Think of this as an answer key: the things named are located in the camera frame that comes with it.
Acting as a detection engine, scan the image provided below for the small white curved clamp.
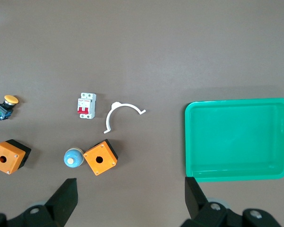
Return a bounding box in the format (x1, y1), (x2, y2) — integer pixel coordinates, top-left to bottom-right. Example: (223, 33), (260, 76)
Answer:
(103, 101), (147, 134)

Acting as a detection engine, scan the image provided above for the orange button enclosure box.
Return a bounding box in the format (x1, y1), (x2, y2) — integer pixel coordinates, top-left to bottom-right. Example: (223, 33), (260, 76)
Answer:
(0, 139), (32, 175)
(83, 139), (119, 176)

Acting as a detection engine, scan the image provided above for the blue dome component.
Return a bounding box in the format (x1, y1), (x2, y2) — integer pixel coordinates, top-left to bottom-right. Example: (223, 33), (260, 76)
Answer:
(63, 148), (84, 168)

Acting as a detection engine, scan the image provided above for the yellow mushroom push button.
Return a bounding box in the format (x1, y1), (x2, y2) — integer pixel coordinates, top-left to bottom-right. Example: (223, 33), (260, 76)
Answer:
(0, 95), (19, 121)

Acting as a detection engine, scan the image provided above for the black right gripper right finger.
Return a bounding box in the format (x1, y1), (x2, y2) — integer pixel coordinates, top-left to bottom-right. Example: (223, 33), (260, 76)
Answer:
(179, 176), (283, 227)

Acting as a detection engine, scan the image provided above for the brown table cover mat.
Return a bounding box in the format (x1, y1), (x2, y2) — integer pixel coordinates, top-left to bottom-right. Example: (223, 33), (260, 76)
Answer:
(0, 0), (284, 227)

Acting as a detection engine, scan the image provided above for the white red circuit breaker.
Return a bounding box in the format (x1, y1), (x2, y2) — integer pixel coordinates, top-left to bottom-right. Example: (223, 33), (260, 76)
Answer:
(77, 92), (97, 120)

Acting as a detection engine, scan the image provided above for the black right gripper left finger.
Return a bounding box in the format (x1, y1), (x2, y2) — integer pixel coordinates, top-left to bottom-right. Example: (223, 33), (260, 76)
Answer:
(0, 178), (79, 227)

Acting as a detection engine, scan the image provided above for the green plastic tray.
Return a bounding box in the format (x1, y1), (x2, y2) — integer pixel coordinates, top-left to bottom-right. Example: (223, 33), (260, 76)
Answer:
(185, 98), (284, 183)

